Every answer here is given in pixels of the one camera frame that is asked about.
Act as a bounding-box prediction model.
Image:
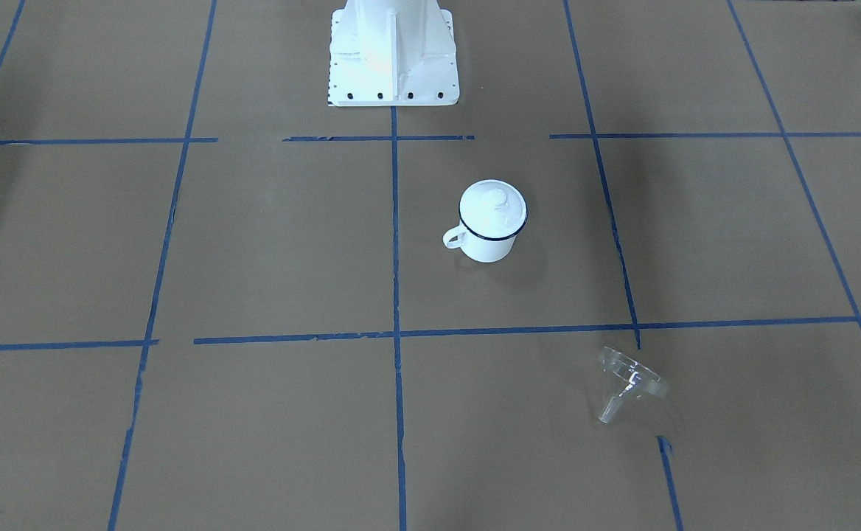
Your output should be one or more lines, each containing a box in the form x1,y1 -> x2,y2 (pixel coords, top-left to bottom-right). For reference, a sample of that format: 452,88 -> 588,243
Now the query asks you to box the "white enamel mug lid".
458,179 -> 529,241

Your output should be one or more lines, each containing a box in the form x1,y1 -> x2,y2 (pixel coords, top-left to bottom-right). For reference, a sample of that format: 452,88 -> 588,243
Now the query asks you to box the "white enamel mug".
442,179 -> 529,263

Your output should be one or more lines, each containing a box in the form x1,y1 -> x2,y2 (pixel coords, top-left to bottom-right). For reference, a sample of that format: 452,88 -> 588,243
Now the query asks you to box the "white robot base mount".
327,1 -> 460,107

